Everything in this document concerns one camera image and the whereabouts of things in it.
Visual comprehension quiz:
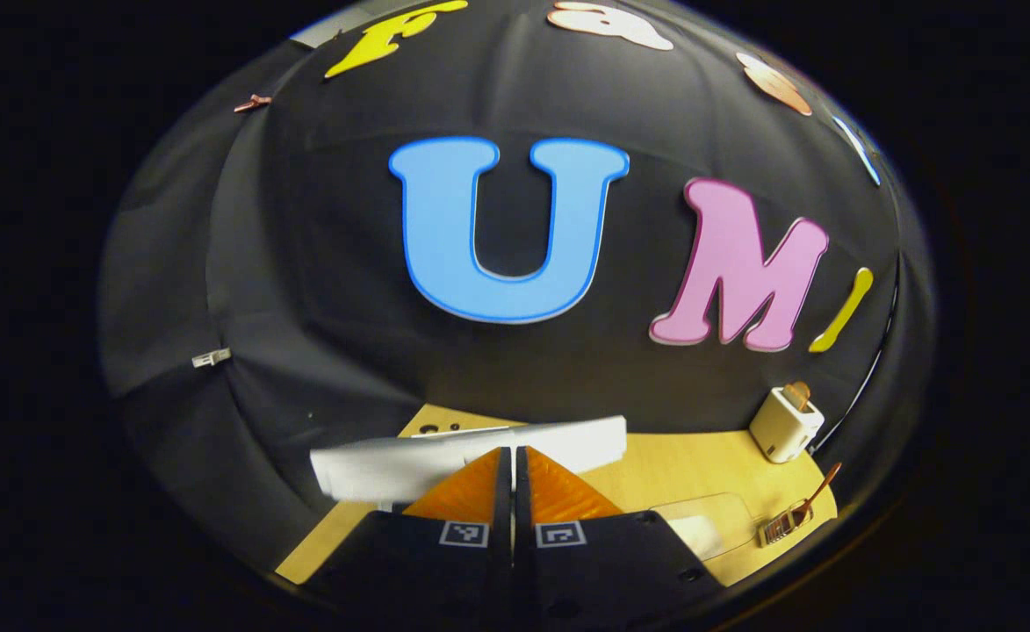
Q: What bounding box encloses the white rice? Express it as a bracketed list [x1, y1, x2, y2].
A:
[668, 515, 724, 559]

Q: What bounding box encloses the white toaster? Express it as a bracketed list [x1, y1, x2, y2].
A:
[749, 386, 825, 464]

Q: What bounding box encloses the brown wooden spoon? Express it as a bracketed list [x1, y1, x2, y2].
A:
[787, 463, 842, 528]

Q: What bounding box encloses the metal wire chopstick holder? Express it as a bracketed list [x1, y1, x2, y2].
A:
[758, 500, 818, 547]

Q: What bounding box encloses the black backdrop cloth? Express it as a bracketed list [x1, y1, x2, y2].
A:
[97, 0, 937, 580]

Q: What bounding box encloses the white rice cooker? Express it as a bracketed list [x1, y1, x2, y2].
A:
[308, 415, 628, 510]

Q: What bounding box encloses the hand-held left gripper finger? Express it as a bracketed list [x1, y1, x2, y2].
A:
[304, 446, 514, 629]
[515, 446, 726, 629]

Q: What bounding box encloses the clear plastic container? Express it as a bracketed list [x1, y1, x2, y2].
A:
[651, 492, 757, 563]

